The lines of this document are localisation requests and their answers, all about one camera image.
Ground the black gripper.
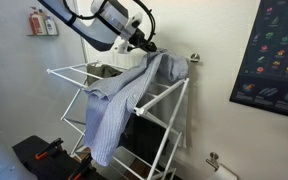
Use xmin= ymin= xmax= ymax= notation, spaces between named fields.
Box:
xmin=127 ymin=27 xmax=159 ymax=54

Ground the blue striped shirt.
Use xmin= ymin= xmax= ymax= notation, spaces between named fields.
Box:
xmin=82 ymin=48 xmax=190 ymax=168

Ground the white metal drying rack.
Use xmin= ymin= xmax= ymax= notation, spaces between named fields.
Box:
xmin=46 ymin=59 xmax=191 ymax=180

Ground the chrome towel bar end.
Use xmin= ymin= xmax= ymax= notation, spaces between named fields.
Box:
xmin=187 ymin=52 xmax=202 ymax=65

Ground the white blue-label bottle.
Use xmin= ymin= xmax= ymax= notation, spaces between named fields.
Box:
xmin=44 ymin=15 xmax=59 ymax=36

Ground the red white bottle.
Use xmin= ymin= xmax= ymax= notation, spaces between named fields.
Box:
xmin=28 ymin=7 xmax=48 ymax=36

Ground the chrome toilet paper holder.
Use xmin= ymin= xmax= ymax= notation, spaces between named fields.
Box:
xmin=205 ymin=151 xmax=221 ymax=172

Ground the orange black clamp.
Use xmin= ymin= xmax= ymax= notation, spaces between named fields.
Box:
xmin=34 ymin=137 xmax=65 ymax=161
xmin=66 ymin=155 xmax=94 ymax=180

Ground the white toilet paper roll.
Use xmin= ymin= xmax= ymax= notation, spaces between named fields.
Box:
xmin=213 ymin=164 xmax=239 ymax=180

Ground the black robot table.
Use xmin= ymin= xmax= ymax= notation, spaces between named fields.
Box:
xmin=11 ymin=134 xmax=109 ymax=180

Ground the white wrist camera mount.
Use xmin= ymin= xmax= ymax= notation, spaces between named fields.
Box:
xmin=113 ymin=38 xmax=134 ymax=55

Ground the small glass wall shelf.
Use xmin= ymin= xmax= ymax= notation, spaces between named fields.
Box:
xmin=26 ymin=32 xmax=60 ymax=38

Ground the dark illustrated wall poster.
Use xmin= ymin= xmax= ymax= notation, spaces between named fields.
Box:
xmin=229 ymin=0 xmax=288 ymax=121

